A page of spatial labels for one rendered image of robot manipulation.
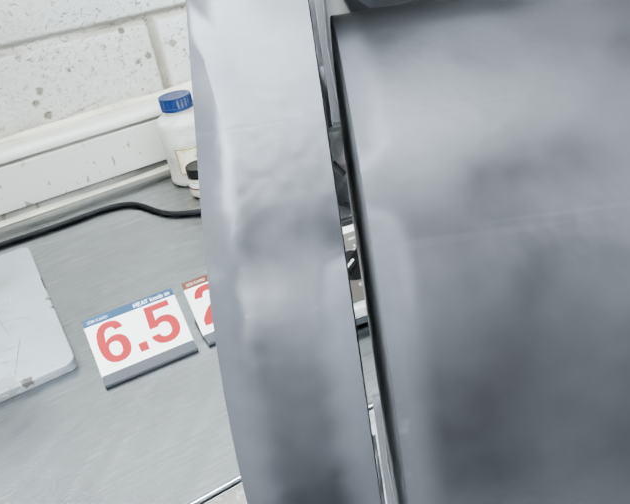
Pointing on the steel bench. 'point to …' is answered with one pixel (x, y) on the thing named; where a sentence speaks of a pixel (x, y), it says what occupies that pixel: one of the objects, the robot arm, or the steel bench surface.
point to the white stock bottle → (177, 133)
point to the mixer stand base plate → (17, 330)
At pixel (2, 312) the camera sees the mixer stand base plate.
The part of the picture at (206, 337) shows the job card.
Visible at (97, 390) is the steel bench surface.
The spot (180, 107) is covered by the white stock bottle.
